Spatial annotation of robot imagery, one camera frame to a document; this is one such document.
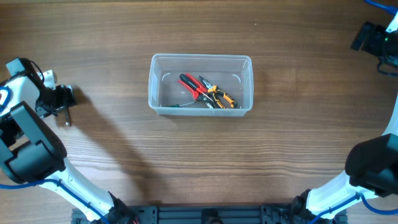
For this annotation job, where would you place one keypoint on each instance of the orange black long-nose pliers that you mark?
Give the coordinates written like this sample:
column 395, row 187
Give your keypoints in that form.
column 214, row 92

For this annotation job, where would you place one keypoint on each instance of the silver L-shaped socket wrench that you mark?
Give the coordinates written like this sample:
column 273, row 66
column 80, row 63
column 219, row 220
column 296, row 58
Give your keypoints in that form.
column 67, row 117

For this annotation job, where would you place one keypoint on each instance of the green handled screwdriver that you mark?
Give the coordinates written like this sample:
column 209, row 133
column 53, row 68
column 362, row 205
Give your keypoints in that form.
column 181, row 105

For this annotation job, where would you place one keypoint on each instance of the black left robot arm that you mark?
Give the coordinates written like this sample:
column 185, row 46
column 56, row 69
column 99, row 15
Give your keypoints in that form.
column 32, row 154

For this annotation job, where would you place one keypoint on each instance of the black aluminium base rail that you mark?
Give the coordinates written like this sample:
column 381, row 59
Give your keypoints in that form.
column 264, row 214

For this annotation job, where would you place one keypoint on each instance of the clear plastic container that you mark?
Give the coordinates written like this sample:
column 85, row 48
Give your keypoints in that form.
column 231, row 73

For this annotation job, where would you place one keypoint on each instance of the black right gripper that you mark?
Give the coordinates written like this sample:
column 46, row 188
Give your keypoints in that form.
column 371, row 45

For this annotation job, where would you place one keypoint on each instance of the red handled wire stripper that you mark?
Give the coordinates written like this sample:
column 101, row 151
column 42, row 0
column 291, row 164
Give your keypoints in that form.
column 202, row 98

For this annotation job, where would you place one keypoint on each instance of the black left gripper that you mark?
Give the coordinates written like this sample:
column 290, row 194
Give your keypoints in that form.
column 68, row 99

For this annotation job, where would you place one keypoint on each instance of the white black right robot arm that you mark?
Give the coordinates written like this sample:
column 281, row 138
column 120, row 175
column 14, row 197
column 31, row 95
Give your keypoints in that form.
column 371, row 166

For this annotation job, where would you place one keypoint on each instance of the black red screwdriver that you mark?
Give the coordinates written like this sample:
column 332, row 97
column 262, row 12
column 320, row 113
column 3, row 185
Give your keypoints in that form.
column 193, row 86

